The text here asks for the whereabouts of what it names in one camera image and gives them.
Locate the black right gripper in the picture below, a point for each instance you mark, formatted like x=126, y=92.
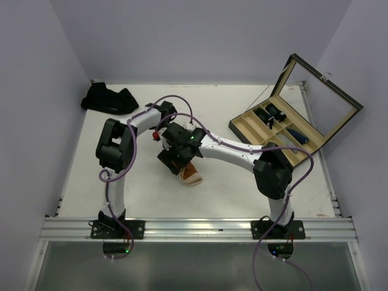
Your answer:
x=166, y=156

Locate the brown underwear cream waistband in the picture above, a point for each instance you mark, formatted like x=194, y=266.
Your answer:
x=189, y=175

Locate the grey underwear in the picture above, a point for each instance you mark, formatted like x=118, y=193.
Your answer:
x=288, y=142

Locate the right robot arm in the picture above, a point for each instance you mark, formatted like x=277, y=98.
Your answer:
x=271, y=169

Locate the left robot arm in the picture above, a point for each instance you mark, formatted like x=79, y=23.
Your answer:
x=116, y=152

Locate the black rolled underwear in box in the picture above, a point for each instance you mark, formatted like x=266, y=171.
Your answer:
x=270, y=114

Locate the navy rolled underwear in box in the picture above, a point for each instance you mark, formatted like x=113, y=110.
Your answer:
x=302, y=139

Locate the black beige compartment box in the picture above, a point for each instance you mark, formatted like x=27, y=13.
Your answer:
x=332, y=108

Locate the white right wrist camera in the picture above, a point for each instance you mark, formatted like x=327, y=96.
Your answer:
x=157, y=136

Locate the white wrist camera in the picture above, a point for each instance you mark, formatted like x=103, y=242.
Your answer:
x=189, y=126
x=157, y=136

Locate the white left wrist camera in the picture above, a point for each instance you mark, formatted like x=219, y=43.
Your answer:
x=189, y=126

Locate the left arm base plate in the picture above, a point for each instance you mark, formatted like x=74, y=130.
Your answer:
x=118, y=230

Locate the aluminium table edge rail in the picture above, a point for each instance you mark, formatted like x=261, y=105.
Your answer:
x=333, y=198

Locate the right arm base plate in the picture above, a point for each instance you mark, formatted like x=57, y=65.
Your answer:
x=277, y=228

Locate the aluminium front rail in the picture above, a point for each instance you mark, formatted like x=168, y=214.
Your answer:
x=315, y=230

